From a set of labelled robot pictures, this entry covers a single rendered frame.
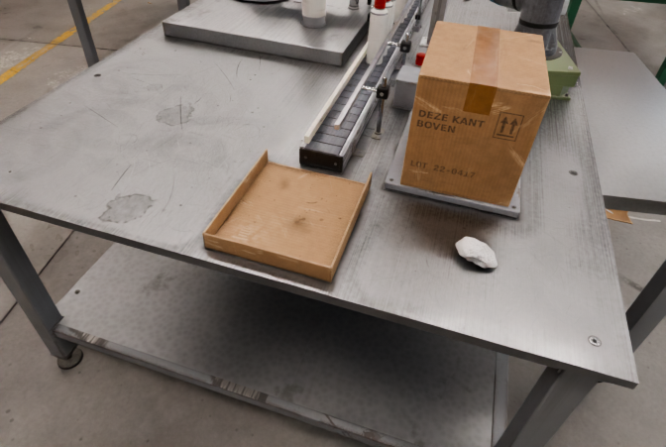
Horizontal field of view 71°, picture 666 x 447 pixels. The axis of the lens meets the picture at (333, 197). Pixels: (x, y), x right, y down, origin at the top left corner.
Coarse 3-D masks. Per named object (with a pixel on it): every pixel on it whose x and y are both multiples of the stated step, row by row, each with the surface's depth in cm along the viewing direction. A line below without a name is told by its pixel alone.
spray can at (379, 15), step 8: (376, 0) 133; (384, 0) 133; (376, 8) 135; (384, 8) 134; (376, 16) 135; (384, 16) 135; (376, 24) 136; (384, 24) 137; (376, 32) 138; (384, 32) 139; (368, 40) 142; (376, 40) 139; (384, 40) 140; (368, 48) 142; (376, 48) 141; (368, 56) 144; (368, 64) 145
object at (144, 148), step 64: (448, 0) 211; (128, 64) 150; (192, 64) 152; (256, 64) 154; (320, 64) 156; (576, 64) 164; (0, 128) 120; (64, 128) 121; (128, 128) 122; (192, 128) 124; (256, 128) 125; (384, 128) 127; (576, 128) 132; (0, 192) 101; (64, 192) 102; (128, 192) 103; (192, 192) 104; (384, 192) 107; (576, 192) 110; (192, 256) 90; (384, 256) 92; (448, 256) 93; (512, 256) 93; (576, 256) 94; (448, 320) 81; (512, 320) 82; (576, 320) 82
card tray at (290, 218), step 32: (256, 192) 104; (288, 192) 105; (320, 192) 105; (352, 192) 106; (224, 224) 96; (256, 224) 97; (288, 224) 97; (320, 224) 98; (352, 224) 95; (256, 256) 89; (288, 256) 86; (320, 256) 91
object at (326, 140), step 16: (416, 0) 194; (400, 32) 167; (384, 64) 146; (352, 80) 137; (368, 80) 137; (368, 96) 130; (336, 112) 123; (352, 112) 123; (320, 128) 117; (352, 128) 118; (320, 144) 112; (336, 144) 112
